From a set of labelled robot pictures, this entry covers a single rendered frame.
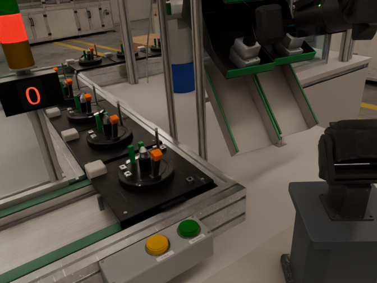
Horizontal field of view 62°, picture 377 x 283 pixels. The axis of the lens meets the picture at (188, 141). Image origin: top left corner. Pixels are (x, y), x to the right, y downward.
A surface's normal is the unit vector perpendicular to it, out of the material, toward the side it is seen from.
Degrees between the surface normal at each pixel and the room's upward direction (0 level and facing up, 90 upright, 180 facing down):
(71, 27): 90
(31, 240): 0
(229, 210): 90
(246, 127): 45
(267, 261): 0
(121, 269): 0
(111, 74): 90
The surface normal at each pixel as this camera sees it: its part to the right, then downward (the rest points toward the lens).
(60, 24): 0.67, 0.31
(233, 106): 0.23, -0.33
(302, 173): -0.06, -0.88
